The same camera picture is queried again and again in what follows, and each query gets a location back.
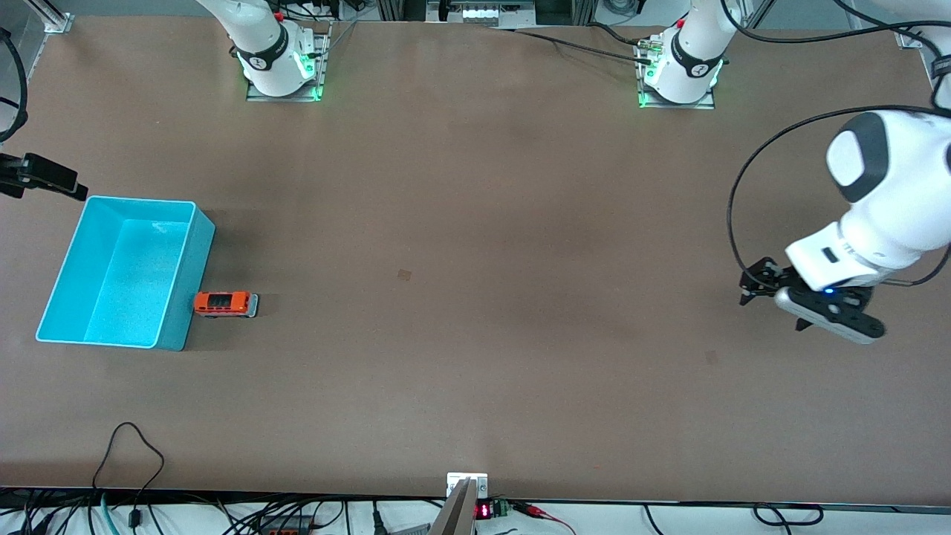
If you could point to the white metal bracket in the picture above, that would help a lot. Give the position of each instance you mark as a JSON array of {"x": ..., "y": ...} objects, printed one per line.
[{"x": 481, "y": 483}]

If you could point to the orange toy bus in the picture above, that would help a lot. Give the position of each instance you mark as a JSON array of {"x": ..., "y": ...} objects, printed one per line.
[{"x": 241, "y": 303}]

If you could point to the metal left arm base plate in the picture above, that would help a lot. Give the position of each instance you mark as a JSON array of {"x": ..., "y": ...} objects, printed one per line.
[{"x": 676, "y": 105}]

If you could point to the blue plastic box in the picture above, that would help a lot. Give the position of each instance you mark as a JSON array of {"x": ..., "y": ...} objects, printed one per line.
[{"x": 119, "y": 282}]

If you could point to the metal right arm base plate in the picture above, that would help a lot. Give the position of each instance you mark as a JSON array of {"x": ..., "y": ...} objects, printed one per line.
[{"x": 325, "y": 52}]

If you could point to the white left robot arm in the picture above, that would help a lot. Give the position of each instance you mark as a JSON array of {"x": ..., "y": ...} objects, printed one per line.
[{"x": 891, "y": 208}]

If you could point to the red digit display module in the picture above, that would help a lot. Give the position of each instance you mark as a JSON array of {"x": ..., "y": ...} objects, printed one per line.
[{"x": 483, "y": 511}]

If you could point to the dark equipment rack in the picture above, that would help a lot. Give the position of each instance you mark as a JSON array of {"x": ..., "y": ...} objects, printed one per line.
[{"x": 483, "y": 11}]

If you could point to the green terminal block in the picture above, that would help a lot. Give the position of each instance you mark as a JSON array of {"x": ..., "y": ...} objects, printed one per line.
[{"x": 501, "y": 508}]

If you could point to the grey camera post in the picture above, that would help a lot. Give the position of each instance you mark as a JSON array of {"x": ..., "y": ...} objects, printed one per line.
[{"x": 457, "y": 513}]

